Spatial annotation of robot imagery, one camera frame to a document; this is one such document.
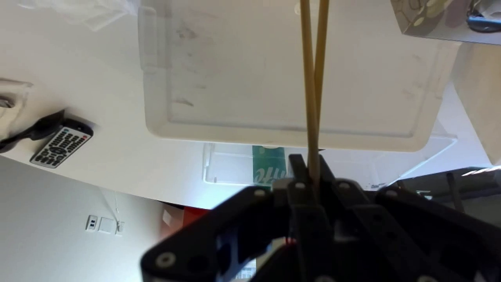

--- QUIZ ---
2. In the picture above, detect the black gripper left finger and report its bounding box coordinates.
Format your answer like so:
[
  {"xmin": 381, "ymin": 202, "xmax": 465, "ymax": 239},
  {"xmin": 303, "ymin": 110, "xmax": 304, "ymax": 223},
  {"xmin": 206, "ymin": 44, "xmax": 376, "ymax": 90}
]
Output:
[{"xmin": 140, "ymin": 154, "xmax": 336, "ymax": 282}]

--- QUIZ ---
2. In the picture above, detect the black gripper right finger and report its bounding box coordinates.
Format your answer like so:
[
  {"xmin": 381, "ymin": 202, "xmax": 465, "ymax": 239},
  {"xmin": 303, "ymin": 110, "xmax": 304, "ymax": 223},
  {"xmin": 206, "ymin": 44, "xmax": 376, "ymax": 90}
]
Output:
[{"xmin": 320, "ymin": 166, "xmax": 501, "ymax": 282}]

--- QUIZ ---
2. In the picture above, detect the clear plastic box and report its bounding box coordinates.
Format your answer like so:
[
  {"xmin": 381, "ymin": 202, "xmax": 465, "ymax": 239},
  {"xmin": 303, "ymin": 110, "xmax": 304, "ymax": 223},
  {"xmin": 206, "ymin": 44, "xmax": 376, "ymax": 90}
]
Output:
[{"xmin": 138, "ymin": 0, "xmax": 459, "ymax": 151}]

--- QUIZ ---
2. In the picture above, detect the thin wooden stick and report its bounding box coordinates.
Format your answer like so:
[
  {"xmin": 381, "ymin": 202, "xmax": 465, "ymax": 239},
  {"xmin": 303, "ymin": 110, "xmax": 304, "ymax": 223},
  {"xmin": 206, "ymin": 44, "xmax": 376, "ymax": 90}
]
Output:
[
  {"xmin": 300, "ymin": 0, "xmax": 320, "ymax": 201},
  {"xmin": 315, "ymin": 0, "xmax": 331, "ymax": 123}
]

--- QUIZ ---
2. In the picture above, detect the wooden shape sorter box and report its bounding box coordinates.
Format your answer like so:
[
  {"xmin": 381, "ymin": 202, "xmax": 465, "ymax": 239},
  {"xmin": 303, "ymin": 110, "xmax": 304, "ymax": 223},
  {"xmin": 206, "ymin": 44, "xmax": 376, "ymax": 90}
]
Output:
[{"xmin": 390, "ymin": 0, "xmax": 501, "ymax": 46}]

